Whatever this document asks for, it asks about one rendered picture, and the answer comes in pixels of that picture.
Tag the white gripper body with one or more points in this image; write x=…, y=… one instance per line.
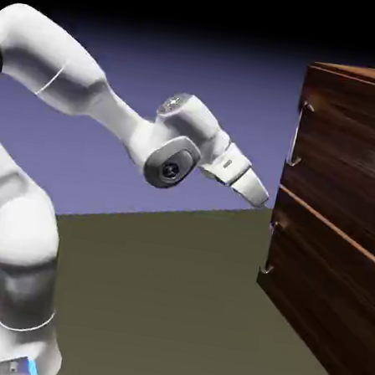
x=250, y=185

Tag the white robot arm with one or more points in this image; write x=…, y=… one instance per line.
x=71, y=82

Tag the dark wood cabinet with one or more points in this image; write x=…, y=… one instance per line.
x=341, y=197

